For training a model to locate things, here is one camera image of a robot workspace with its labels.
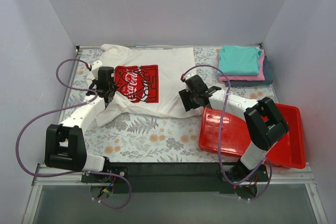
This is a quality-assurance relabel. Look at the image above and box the white coca-cola t-shirt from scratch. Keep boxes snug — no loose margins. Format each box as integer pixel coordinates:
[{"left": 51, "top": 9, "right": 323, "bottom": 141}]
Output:
[{"left": 96, "top": 44, "right": 203, "bottom": 127}]

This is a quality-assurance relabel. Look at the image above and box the folded teal t-shirt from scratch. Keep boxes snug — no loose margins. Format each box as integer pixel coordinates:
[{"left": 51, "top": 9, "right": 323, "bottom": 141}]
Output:
[{"left": 218, "top": 46, "right": 264, "bottom": 76}]

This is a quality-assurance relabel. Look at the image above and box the red plastic tray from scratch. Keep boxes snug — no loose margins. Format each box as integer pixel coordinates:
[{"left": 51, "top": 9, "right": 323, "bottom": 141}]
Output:
[{"left": 198, "top": 103, "right": 306, "bottom": 169}]

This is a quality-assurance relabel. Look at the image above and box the folded dark blue t-shirt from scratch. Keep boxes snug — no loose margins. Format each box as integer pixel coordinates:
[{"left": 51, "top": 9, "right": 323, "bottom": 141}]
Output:
[{"left": 230, "top": 56, "right": 274, "bottom": 87}]

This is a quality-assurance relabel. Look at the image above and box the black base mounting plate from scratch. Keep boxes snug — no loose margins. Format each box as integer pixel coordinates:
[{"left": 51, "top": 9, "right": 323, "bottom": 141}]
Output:
[{"left": 81, "top": 161, "right": 271, "bottom": 194}]

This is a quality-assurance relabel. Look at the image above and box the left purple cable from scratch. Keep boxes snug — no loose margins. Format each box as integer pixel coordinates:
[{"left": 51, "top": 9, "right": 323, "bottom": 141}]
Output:
[{"left": 15, "top": 58, "right": 132, "bottom": 209}]

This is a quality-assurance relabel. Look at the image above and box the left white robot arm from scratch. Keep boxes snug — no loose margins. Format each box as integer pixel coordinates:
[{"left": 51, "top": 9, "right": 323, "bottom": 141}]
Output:
[{"left": 45, "top": 67, "right": 118, "bottom": 182}]

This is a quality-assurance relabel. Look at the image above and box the folded pink t-shirt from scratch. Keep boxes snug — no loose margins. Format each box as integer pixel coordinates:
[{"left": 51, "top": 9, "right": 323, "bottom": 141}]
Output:
[{"left": 217, "top": 46, "right": 265, "bottom": 81}]

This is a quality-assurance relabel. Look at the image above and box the floral patterned table mat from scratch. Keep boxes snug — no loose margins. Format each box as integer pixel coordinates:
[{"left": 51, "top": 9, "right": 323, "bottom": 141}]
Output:
[{"left": 59, "top": 47, "right": 278, "bottom": 163}]

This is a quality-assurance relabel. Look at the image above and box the aluminium frame rail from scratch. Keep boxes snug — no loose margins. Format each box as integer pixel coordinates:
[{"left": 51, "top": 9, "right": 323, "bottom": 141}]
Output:
[{"left": 22, "top": 164, "right": 328, "bottom": 223}]

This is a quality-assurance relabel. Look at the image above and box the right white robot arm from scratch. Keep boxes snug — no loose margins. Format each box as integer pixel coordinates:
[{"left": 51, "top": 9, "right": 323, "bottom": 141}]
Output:
[{"left": 179, "top": 73, "right": 289, "bottom": 185}]

